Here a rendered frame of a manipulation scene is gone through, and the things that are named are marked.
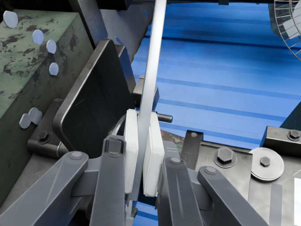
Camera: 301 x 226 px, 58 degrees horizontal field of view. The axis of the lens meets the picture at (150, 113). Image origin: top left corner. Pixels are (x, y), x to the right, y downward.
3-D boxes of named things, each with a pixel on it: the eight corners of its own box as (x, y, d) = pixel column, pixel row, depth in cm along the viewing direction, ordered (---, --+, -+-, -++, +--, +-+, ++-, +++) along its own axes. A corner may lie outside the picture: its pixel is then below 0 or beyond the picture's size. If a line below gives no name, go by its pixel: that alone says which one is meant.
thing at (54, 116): (-42, 107, 30) (62, 128, 26) (26, 28, 37) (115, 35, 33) (54, 190, 50) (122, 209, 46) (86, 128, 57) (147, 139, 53)
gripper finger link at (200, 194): (164, 180, 13) (222, 187, 14) (157, 139, 18) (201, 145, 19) (159, 205, 14) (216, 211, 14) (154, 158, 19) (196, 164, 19)
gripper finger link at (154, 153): (151, 150, 15) (165, 152, 15) (147, 110, 21) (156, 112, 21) (143, 197, 16) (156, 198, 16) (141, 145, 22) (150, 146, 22)
